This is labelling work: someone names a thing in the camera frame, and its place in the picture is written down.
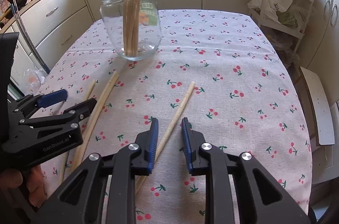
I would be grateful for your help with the black frying pan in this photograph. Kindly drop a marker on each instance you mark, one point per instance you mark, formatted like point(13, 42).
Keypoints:
point(20, 5)

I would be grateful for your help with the clear glass jar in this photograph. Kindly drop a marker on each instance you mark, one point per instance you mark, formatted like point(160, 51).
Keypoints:
point(133, 27)

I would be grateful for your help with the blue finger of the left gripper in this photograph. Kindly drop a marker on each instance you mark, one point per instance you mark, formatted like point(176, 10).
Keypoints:
point(83, 109)
point(53, 98)

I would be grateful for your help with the floral plastic bag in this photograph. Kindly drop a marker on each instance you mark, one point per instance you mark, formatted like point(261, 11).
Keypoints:
point(33, 80)

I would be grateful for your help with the white rolling storage cart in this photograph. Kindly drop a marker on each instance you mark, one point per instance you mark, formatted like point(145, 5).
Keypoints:
point(283, 23)

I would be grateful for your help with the cherry print tablecloth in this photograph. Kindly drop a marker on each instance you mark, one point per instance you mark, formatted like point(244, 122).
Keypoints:
point(218, 67)

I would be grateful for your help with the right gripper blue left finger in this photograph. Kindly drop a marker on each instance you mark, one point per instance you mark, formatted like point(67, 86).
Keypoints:
point(151, 146)

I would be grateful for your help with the white small stool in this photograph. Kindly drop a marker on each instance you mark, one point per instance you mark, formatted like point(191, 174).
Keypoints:
point(322, 118)

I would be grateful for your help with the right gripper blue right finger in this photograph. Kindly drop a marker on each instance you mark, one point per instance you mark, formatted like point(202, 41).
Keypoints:
point(189, 147)

